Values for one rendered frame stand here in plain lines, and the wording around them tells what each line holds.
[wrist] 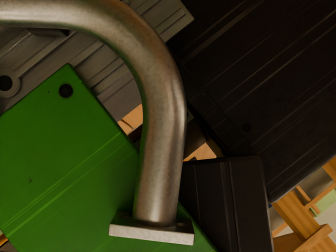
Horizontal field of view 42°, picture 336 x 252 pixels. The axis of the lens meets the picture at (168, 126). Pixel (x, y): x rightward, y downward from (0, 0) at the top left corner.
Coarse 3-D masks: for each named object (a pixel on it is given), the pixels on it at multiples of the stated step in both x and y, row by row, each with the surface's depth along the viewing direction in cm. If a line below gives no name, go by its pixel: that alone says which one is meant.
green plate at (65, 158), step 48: (48, 96) 32; (96, 96) 33; (0, 144) 32; (48, 144) 32; (96, 144) 32; (0, 192) 32; (48, 192) 32; (96, 192) 32; (48, 240) 32; (96, 240) 32; (144, 240) 32
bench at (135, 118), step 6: (138, 108) 111; (132, 114) 111; (138, 114) 114; (120, 120) 110; (126, 120) 112; (132, 120) 115; (138, 120) 119; (120, 126) 113; (126, 126) 116; (132, 126) 120; (126, 132) 120
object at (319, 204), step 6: (330, 186) 867; (294, 192) 911; (300, 192) 868; (324, 192) 864; (330, 192) 872; (300, 198) 907; (306, 198) 864; (318, 198) 860; (324, 198) 869; (330, 198) 868; (270, 204) 864; (306, 204) 857; (312, 204) 861; (318, 204) 866; (324, 204) 866; (330, 204) 865; (312, 210) 864; (318, 210) 857; (324, 210) 862; (312, 216) 861; (276, 228) 843; (282, 228) 848; (276, 234) 844
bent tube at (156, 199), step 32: (0, 0) 28; (32, 0) 28; (64, 0) 28; (96, 0) 28; (96, 32) 29; (128, 32) 28; (128, 64) 29; (160, 64) 28; (160, 96) 28; (160, 128) 28; (160, 160) 28; (160, 192) 28; (128, 224) 28; (160, 224) 28
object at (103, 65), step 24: (120, 0) 33; (144, 0) 34; (168, 0) 34; (168, 24) 33; (0, 48) 33; (24, 48) 34; (48, 48) 33; (72, 48) 34; (96, 48) 33; (0, 72) 33; (24, 72) 33; (48, 72) 34; (96, 72) 34; (120, 72) 34; (0, 96) 33
